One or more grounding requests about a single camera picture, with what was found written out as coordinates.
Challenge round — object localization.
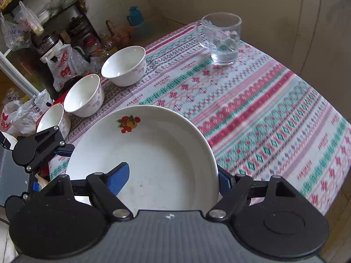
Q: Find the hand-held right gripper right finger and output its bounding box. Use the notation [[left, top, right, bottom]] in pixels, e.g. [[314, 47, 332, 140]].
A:
[[206, 165, 297, 221]]

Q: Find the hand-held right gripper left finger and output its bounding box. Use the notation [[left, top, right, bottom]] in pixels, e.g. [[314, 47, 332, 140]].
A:
[[49, 162, 134, 221]]

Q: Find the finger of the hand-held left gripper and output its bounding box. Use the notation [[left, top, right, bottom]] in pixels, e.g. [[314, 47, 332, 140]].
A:
[[26, 126, 75, 173], [23, 180, 41, 200]]

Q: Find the white ceramic bowl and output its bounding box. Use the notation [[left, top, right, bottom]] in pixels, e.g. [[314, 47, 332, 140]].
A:
[[101, 46, 146, 87], [36, 103, 71, 141], [64, 74, 105, 118]]

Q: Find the white plate fruit print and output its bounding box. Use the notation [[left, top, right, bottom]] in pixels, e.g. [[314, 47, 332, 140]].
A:
[[65, 105, 220, 215]]

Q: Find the crumpled white plastic bag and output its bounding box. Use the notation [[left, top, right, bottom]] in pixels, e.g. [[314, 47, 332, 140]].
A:
[[0, 89, 53, 138]]

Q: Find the patterned striped tablecloth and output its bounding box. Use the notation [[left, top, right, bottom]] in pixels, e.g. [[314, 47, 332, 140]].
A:
[[48, 19, 351, 217]]

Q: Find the white red printed plastic bag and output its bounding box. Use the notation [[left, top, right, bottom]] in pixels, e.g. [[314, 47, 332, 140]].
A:
[[45, 44, 91, 92]]

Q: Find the black cooking pot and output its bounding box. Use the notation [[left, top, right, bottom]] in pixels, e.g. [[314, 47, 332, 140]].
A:
[[32, 31, 64, 59]]

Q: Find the clear plastic bag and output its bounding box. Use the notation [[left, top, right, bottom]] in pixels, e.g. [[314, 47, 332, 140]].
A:
[[1, 1, 33, 51]]

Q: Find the clear glass mug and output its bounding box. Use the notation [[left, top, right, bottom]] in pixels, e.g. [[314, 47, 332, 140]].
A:
[[195, 12, 242, 66]]

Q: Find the blue thermos jug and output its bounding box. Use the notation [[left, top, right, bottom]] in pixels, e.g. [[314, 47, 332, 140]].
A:
[[127, 6, 145, 27]]

